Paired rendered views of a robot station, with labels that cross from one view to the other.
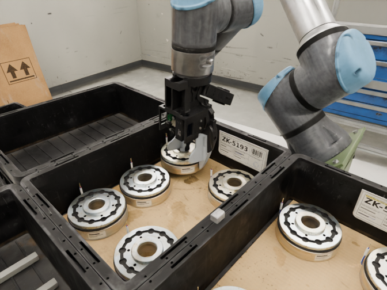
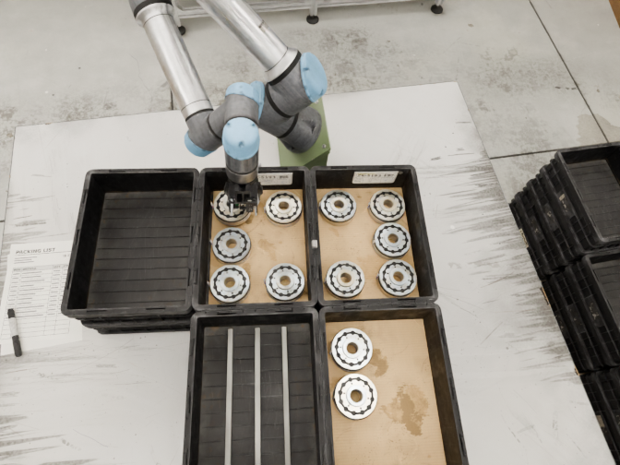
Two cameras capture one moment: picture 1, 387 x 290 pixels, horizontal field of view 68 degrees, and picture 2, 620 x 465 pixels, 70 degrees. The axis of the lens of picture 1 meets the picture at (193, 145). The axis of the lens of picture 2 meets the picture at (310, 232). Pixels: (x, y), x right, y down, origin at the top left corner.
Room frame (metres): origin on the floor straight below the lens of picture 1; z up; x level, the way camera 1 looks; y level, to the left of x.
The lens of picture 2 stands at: (0.03, 0.33, 1.96)
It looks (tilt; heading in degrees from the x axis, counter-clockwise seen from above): 65 degrees down; 307
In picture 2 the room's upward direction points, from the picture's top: 7 degrees clockwise
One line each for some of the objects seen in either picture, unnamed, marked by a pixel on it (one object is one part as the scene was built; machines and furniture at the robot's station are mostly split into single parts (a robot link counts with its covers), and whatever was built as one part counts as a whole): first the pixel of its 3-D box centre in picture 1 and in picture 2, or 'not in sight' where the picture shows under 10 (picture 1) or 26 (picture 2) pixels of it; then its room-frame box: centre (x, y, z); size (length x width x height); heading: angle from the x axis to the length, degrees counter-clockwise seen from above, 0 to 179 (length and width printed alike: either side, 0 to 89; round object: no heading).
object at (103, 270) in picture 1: (166, 170); (255, 234); (0.42, 0.05, 0.92); 0.40 x 0.30 x 0.02; 137
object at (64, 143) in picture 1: (86, 137); (142, 244); (0.62, 0.27, 0.87); 0.40 x 0.30 x 0.11; 137
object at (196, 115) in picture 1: (188, 104); (243, 187); (0.50, 0.01, 1.01); 0.09 x 0.08 x 0.12; 138
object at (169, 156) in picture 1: (183, 150); (232, 204); (0.55, 0.02, 0.88); 0.10 x 0.10 x 0.01
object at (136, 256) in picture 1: (147, 250); (285, 280); (0.29, 0.07, 0.86); 0.05 x 0.05 x 0.01
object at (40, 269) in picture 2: not in sight; (41, 292); (0.80, 0.55, 0.70); 0.33 x 0.23 x 0.01; 144
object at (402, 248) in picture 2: not in sight; (392, 239); (0.17, -0.23, 0.86); 0.10 x 0.10 x 0.01
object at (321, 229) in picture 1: (310, 222); (339, 204); (0.34, -0.20, 0.86); 0.05 x 0.05 x 0.01
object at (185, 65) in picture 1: (193, 61); (243, 166); (0.50, 0.00, 1.09); 0.08 x 0.08 x 0.05
